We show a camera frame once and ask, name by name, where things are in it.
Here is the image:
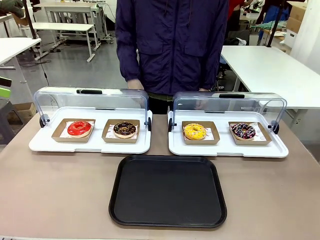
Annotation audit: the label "white storage box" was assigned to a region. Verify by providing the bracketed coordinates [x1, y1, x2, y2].
[284, 29, 299, 49]

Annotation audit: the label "stacked brown cardboard boxes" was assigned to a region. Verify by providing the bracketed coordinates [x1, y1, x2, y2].
[286, 0, 309, 34]

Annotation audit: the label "clear domed case lid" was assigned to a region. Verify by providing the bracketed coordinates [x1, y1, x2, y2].
[172, 91, 288, 129]
[33, 86, 151, 126]

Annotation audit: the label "brown cardboard food tray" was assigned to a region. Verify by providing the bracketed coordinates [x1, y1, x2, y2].
[181, 120, 221, 146]
[51, 118, 97, 144]
[101, 118, 141, 144]
[228, 121, 273, 147]

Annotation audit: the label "yellow glazed donut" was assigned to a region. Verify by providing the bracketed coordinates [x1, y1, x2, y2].
[183, 122, 208, 141]

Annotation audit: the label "brown cardboard box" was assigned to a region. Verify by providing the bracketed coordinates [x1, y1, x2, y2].
[7, 102, 37, 126]

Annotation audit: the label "person's right hand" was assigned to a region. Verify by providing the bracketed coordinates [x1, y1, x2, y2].
[126, 78, 146, 91]

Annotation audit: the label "low white bench table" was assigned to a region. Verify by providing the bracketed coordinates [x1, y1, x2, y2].
[31, 22, 95, 63]

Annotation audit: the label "black bag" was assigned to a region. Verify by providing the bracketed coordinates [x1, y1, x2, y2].
[224, 36, 251, 47]

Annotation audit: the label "white desk with frame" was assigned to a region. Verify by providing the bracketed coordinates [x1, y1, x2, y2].
[31, 1, 102, 26]

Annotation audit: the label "white display case base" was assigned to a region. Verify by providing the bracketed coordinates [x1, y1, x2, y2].
[28, 106, 153, 155]
[167, 108, 290, 159]

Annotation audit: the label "black vertical pole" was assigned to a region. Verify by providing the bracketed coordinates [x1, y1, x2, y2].
[266, 0, 285, 49]
[23, 0, 38, 40]

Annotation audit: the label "green cutting mat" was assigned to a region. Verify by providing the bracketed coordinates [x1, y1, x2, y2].
[249, 20, 294, 31]

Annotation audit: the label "dark green cloth bundle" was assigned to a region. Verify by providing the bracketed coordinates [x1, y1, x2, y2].
[0, 0, 25, 18]

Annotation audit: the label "person in navy jacket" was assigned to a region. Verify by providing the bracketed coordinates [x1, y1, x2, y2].
[115, 0, 230, 115]

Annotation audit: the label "red glazed donut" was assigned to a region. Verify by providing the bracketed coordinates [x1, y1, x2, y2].
[67, 120, 93, 139]

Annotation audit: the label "person in red top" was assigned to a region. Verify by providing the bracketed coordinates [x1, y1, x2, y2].
[226, 0, 250, 23]

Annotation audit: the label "large white table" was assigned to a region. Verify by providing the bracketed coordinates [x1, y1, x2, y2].
[220, 45, 320, 110]

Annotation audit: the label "white printed paper liner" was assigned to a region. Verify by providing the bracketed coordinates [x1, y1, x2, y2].
[183, 126, 214, 141]
[105, 123, 139, 140]
[229, 122, 266, 141]
[62, 119, 96, 139]

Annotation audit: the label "black floor cable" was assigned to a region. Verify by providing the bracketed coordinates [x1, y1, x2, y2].
[29, 42, 52, 86]

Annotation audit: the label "person in blue clothes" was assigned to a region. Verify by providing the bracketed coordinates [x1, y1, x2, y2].
[257, 0, 292, 46]

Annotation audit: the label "black plastic serving tray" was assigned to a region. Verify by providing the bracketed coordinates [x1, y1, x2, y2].
[108, 154, 228, 228]

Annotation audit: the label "chocolate donut with sprinkles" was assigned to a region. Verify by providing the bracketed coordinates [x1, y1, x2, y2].
[112, 121, 138, 139]

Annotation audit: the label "white table with grey leg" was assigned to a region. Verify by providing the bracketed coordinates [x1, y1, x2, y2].
[0, 37, 42, 85]

